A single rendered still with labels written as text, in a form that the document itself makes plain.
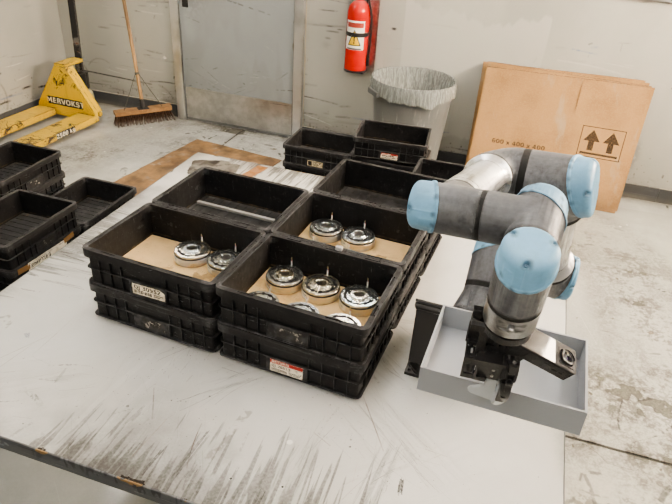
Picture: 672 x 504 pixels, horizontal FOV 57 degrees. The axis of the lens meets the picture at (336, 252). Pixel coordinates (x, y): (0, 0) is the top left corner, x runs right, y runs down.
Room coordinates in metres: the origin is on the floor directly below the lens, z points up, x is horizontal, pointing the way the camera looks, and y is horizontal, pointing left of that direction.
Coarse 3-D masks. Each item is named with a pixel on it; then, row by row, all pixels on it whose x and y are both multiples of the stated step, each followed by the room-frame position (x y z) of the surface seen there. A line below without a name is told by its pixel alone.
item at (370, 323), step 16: (288, 240) 1.46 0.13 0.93; (352, 256) 1.40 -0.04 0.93; (400, 272) 1.34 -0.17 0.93; (224, 288) 1.21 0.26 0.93; (256, 304) 1.18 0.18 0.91; (272, 304) 1.16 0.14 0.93; (384, 304) 1.21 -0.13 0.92; (304, 320) 1.14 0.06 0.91; (320, 320) 1.12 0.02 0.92; (336, 320) 1.12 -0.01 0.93; (368, 320) 1.13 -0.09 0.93
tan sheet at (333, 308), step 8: (264, 280) 1.40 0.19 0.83; (256, 288) 1.36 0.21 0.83; (264, 288) 1.37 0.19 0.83; (280, 296) 1.33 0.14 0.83; (288, 296) 1.34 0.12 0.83; (296, 296) 1.34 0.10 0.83; (312, 304) 1.31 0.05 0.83; (328, 304) 1.31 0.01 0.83; (336, 304) 1.32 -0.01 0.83; (320, 312) 1.28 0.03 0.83; (328, 312) 1.28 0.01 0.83; (336, 312) 1.28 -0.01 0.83; (344, 312) 1.28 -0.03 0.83; (360, 320) 1.25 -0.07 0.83
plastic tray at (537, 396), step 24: (456, 312) 0.97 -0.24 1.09; (432, 336) 0.88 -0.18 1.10; (456, 336) 0.94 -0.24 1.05; (552, 336) 0.91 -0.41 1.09; (432, 360) 0.86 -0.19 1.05; (456, 360) 0.87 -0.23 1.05; (576, 360) 0.89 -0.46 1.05; (432, 384) 0.78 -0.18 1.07; (456, 384) 0.77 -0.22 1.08; (528, 384) 0.82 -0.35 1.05; (552, 384) 0.82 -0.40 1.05; (576, 384) 0.82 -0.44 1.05; (504, 408) 0.74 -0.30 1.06; (528, 408) 0.73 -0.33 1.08; (552, 408) 0.72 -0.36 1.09; (576, 408) 0.72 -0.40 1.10; (576, 432) 0.71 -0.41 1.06
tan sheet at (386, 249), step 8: (304, 232) 1.68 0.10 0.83; (376, 240) 1.66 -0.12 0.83; (384, 240) 1.67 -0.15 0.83; (376, 248) 1.62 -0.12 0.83; (384, 248) 1.62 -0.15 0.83; (392, 248) 1.62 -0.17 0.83; (400, 248) 1.63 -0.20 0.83; (408, 248) 1.63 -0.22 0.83; (384, 256) 1.57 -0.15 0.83; (392, 256) 1.58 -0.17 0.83; (400, 256) 1.58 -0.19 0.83
